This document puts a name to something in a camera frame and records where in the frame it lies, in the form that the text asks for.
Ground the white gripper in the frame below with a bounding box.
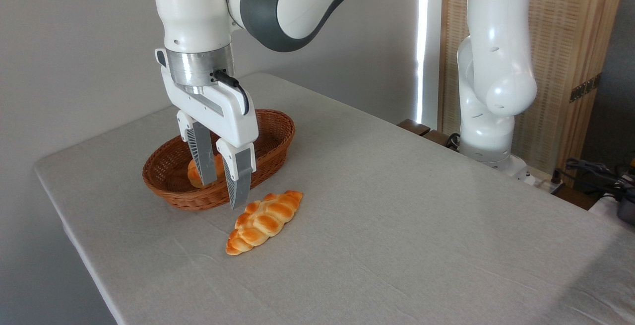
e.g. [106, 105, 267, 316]
[155, 49, 259, 210]

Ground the small round bread roll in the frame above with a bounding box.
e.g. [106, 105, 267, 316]
[187, 154, 226, 189]

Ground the long braided bread loaf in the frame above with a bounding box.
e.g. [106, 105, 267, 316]
[226, 190, 304, 256]

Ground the brown wicker basket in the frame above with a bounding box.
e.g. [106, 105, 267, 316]
[142, 109, 296, 211]

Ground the light grey tablecloth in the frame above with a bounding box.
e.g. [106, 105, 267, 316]
[34, 72, 635, 325]

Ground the dark brown wooden furniture piece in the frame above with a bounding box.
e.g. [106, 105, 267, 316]
[397, 119, 459, 152]

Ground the white power strip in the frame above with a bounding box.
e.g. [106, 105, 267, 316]
[526, 169, 566, 194]

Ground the wooden bamboo folding screen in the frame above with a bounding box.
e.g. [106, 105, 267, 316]
[439, 0, 628, 187]

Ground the dark metal screen hinge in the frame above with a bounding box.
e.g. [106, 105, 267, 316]
[570, 73, 602, 103]

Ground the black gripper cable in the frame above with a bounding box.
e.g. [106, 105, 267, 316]
[212, 69, 250, 116]

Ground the black cable bundle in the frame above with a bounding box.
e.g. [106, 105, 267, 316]
[565, 158, 635, 202]

